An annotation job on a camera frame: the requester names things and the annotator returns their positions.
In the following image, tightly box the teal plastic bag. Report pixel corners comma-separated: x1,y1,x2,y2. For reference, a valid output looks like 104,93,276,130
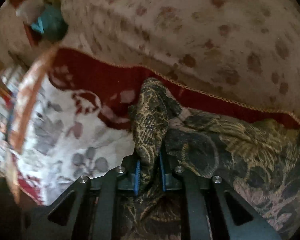
30,4,68,42

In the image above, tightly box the dark paisley patterned garment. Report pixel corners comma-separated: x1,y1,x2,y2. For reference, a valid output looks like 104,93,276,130
121,78,300,239

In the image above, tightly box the floral beige pillow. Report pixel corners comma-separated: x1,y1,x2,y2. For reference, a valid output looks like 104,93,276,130
61,0,300,116

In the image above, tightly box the red white floral blanket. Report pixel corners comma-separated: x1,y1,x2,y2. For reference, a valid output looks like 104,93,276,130
0,48,300,204

